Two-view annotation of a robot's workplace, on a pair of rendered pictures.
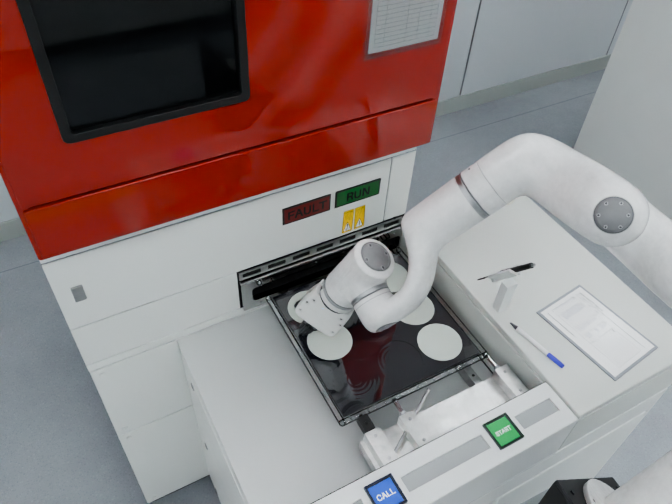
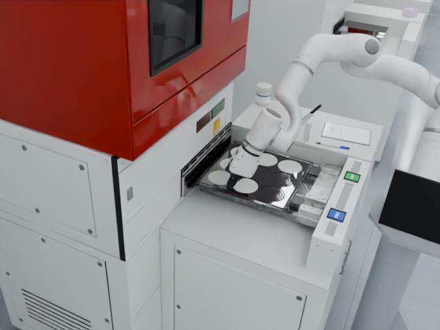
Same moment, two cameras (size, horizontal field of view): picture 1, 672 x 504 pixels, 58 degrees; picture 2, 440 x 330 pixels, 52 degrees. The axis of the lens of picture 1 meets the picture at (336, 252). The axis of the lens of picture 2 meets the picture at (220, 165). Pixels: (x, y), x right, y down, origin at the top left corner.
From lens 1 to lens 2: 97 cm
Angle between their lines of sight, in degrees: 30
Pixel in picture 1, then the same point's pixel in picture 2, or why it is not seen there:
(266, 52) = (207, 19)
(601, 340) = (351, 135)
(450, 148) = not seen: hidden behind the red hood
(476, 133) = not seen: hidden behind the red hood
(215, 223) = (176, 134)
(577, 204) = (356, 48)
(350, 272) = (266, 124)
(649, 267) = (382, 71)
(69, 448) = not seen: outside the picture
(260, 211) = (190, 124)
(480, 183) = (308, 59)
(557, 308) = (326, 131)
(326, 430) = (272, 226)
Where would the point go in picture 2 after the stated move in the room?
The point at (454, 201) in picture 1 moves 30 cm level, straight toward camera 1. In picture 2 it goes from (300, 71) to (347, 108)
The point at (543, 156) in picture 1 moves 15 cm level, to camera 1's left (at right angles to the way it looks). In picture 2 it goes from (328, 39) to (296, 44)
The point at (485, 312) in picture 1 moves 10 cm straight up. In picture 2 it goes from (301, 144) to (305, 123)
